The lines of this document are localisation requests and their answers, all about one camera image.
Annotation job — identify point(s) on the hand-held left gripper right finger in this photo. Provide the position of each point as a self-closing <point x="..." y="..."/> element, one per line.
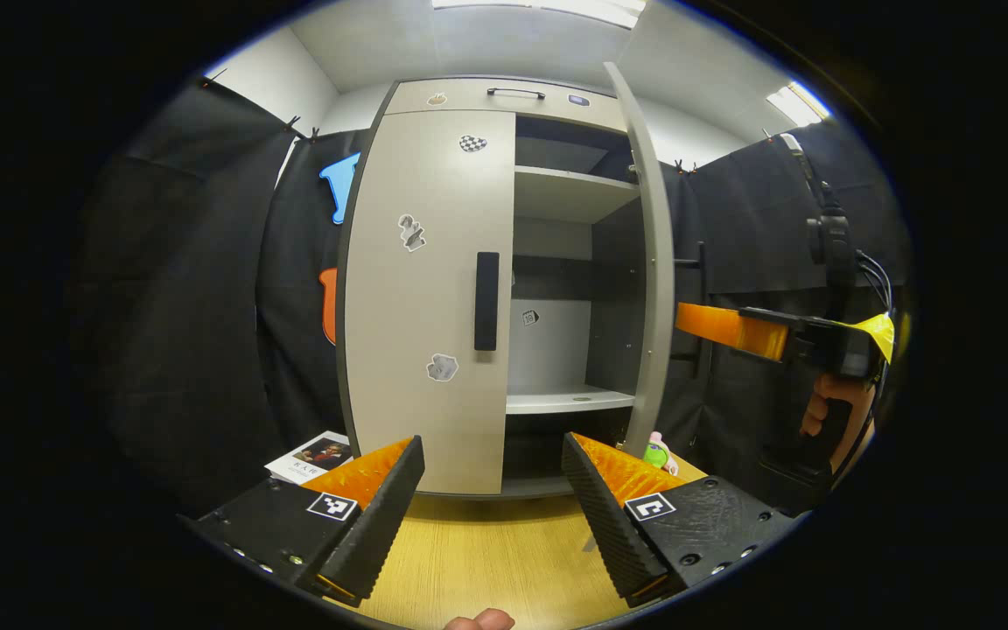
<point x="613" y="534"/>

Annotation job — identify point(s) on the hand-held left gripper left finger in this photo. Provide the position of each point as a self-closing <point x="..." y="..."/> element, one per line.
<point x="381" y="525"/>

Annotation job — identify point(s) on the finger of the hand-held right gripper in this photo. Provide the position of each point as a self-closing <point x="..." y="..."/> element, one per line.
<point x="731" y="328"/>

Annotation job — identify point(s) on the grey shoe cabinet door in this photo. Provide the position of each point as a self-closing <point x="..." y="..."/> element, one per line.
<point x="661" y="289"/>
<point x="399" y="306"/>

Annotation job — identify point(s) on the grey double-door shoe cabinet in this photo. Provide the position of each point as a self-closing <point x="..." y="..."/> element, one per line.
<point x="469" y="101"/>

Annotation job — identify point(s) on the white cabinet shelf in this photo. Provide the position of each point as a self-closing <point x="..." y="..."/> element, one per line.
<point x="565" y="401"/>
<point x="565" y="197"/>

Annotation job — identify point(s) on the green and pink toy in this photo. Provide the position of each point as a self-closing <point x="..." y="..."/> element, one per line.
<point x="657" y="455"/>

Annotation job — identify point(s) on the white photo booklet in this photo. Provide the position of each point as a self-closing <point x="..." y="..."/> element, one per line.
<point x="311" y="457"/>

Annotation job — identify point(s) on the ceiling light panel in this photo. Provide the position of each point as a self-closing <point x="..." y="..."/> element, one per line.
<point x="800" y="103"/>

